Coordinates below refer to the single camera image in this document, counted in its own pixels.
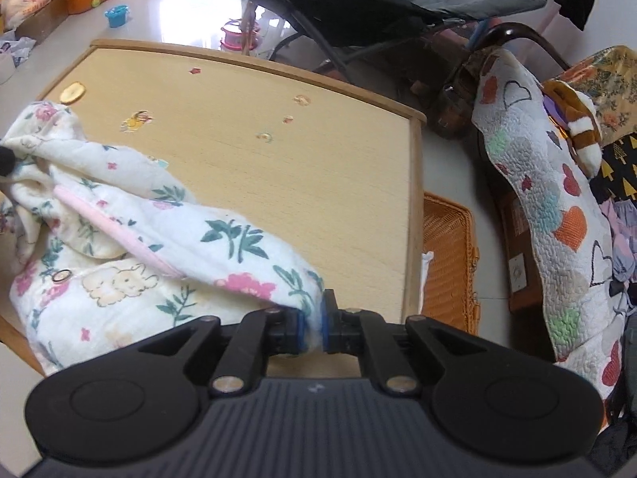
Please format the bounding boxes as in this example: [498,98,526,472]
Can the floral cushion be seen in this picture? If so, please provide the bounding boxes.
[547,45,637,145]

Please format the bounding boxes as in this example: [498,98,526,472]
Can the pink plastic toy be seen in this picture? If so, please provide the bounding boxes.
[220,17,263,53]

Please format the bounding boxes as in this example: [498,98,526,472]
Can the black pillow gold trees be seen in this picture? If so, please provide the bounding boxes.
[590,132,637,205]

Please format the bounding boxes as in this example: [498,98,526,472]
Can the cardboard box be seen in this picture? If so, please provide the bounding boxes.
[500,189,543,314]

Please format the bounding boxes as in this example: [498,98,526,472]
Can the brown white plush toy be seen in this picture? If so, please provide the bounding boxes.
[542,78,603,177]

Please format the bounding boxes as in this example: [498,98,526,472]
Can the orange wicker basket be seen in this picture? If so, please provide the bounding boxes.
[422,192,481,332]

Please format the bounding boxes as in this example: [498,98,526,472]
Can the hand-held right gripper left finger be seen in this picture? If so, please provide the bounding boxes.
[135,307,308,394]

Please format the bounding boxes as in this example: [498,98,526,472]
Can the black reclining chair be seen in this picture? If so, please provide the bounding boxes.
[221,0,573,95]

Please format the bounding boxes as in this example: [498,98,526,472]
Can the heart print quilt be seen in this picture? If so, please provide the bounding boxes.
[470,47,630,419]

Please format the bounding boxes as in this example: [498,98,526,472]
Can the dark wooden armchair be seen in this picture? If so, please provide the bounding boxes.
[428,22,573,140]

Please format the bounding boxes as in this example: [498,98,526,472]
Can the pale plastic bag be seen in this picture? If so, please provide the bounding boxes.
[0,0,53,28]

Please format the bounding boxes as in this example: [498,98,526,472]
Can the lavender grey clothing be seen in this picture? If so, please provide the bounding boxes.
[600,196,637,310]

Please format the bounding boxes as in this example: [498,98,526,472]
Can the yellow cartoon sticker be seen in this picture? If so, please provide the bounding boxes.
[122,111,154,133]

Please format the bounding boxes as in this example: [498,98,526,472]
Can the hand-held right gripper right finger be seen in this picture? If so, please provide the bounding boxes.
[322,290,496,394]

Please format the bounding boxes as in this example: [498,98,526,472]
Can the blue toy cup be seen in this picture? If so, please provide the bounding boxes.
[104,5,131,28]

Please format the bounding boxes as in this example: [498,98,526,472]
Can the floral bunny baby shirt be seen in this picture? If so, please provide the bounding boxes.
[0,101,326,376]

